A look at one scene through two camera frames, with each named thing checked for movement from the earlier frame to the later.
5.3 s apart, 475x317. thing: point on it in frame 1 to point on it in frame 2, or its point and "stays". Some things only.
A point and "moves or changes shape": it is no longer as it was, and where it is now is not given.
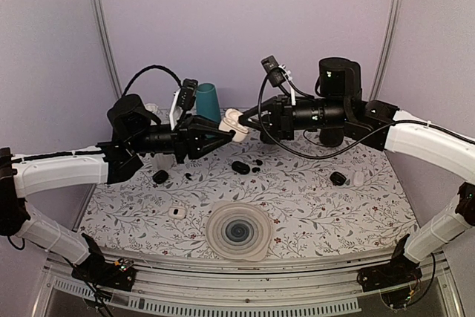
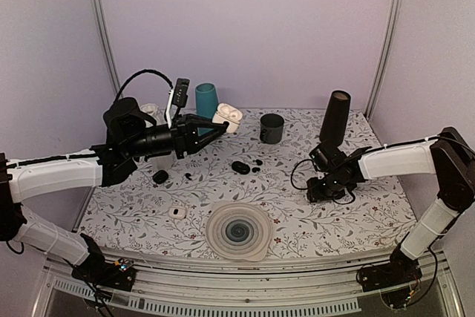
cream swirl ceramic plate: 238,231 stays
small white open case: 177,211 stays
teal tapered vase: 207,104 stays
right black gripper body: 284,129 to 331,189
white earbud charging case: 231,122 moves or changes shape
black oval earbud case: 240,167 stays
